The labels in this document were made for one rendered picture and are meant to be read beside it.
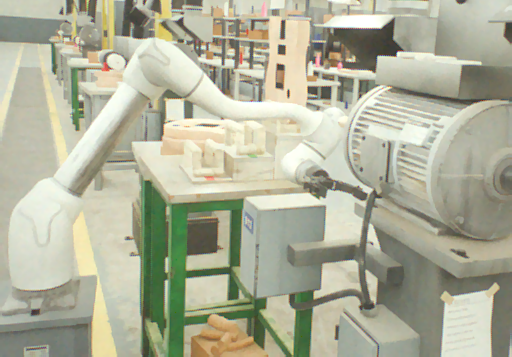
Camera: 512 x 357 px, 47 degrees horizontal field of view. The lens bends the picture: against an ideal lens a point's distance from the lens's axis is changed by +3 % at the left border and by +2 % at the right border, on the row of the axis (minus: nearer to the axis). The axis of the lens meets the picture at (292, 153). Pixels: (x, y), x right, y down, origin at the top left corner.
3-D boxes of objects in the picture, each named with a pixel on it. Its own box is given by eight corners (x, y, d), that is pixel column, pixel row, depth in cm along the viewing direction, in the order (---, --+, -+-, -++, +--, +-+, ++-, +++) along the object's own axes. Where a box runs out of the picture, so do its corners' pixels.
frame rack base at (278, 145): (310, 178, 225) (312, 135, 222) (273, 180, 220) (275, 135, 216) (284, 163, 250) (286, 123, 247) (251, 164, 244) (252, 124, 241)
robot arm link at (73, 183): (-4, 245, 170) (-2, 221, 190) (49, 269, 178) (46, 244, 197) (155, 29, 176) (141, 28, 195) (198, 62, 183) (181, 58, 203)
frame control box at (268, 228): (373, 344, 121) (383, 223, 115) (276, 362, 112) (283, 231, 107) (321, 292, 142) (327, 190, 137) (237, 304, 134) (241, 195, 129)
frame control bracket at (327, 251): (372, 258, 129) (374, 241, 128) (293, 268, 121) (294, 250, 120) (363, 252, 132) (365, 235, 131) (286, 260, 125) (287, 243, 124)
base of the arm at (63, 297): (-4, 323, 154) (-5, 303, 153) (12, 286, 175) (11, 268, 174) (73, 316, 159) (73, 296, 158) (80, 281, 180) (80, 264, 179)
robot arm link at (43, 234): (8, 295, 157) (6, 214, 153) (9, 268, 173) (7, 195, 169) (76, 286, 164) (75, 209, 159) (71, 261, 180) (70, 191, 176)
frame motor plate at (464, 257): (568, 265, 107) (571, 246, 107) (459, 279, 98) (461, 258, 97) (441, 207, 140) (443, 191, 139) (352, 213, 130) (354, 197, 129)
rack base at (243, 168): (274, 180, 220) (275, 156, 218) (232, 182, 214) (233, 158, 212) (251, 164, 245) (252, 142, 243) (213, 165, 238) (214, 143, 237)
